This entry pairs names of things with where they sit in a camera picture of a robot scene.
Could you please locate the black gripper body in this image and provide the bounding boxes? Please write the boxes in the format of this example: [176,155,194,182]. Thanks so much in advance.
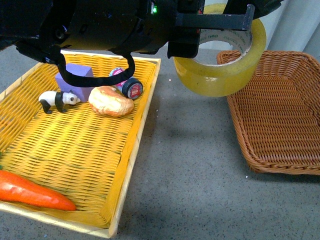
[147,0,205,59]

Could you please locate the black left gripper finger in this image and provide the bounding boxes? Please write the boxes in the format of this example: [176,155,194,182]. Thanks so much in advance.
[174,4,255,31]

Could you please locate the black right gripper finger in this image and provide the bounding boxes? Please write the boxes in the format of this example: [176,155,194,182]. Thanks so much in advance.
[223,0,283,19]

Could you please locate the clear packing tape roll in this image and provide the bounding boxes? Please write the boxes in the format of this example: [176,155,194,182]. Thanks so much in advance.
[173,19,267,97]

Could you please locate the brown wicker basket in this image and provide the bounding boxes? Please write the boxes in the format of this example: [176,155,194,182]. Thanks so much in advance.
[227,50,320,175]

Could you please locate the yellow woven basket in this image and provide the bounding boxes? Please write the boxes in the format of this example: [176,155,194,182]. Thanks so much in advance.
[0,57,161,239]

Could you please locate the pink drink can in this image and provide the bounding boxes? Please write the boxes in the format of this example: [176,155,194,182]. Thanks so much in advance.
[114,76,143,100]

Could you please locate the toy bread loaf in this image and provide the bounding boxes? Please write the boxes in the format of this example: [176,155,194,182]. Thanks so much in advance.
[88,86,134,117]

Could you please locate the purple foam cube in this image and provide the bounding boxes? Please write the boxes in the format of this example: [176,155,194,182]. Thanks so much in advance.
[54,63,95,103]

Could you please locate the toy panda figure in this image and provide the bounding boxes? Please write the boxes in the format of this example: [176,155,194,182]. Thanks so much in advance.
[38,90,81,114]

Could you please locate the toy orange carrot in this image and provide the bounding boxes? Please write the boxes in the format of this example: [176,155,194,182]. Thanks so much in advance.
[0,165,77,211]

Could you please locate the black sleeved cable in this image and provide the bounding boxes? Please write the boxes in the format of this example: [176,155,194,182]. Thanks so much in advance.
[49,44,136,89]

